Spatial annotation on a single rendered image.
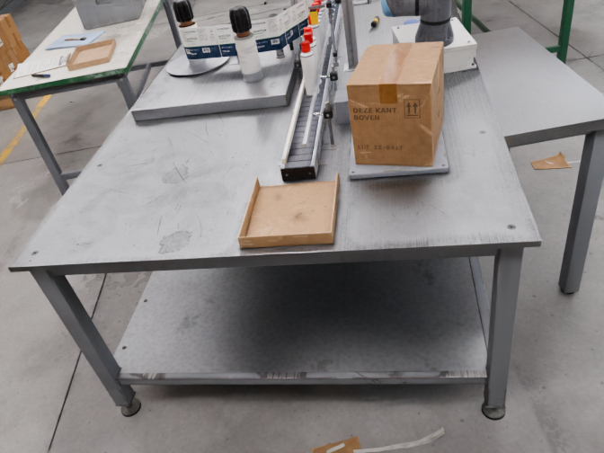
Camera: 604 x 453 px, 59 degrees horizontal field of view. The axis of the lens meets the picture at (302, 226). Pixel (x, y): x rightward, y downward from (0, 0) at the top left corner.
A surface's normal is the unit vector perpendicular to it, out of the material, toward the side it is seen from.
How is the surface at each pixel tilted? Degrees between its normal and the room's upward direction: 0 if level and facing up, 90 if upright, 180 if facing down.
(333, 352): 1
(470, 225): 0
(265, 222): 0
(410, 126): 90
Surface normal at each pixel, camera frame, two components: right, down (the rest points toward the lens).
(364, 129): -0.30, 0.63
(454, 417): -0.16, -0.78
